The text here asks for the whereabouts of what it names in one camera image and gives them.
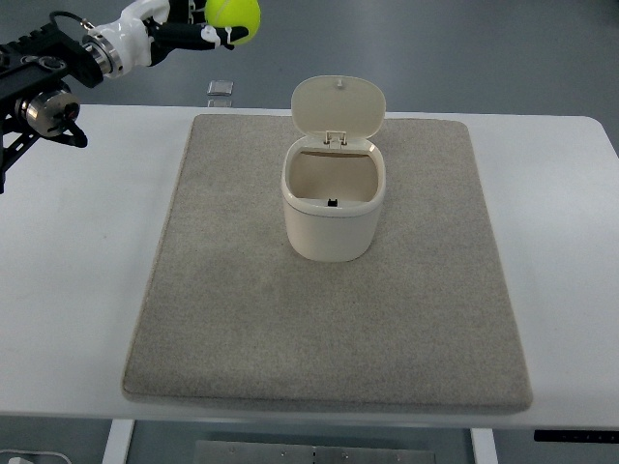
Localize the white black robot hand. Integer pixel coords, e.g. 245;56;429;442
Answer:
88;1;248;78

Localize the yellow tennis ball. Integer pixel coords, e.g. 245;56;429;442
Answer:
204;0;261;45

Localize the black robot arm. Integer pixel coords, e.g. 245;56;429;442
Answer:
1;11;122;183

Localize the beige lidded plastic bin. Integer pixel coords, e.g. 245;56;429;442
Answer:
280;75;386;262

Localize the grey felt mat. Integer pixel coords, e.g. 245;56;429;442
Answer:
122;114;533;414

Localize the white table leg left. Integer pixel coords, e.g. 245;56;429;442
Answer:
102;420;135;464

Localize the white table leg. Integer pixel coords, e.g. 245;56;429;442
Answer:
470;428;498;464
102;420;135;464

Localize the white table leg right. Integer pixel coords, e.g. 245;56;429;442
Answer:
470;428;498;464

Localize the black table control panel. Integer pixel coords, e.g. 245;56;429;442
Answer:
534;429;619;444

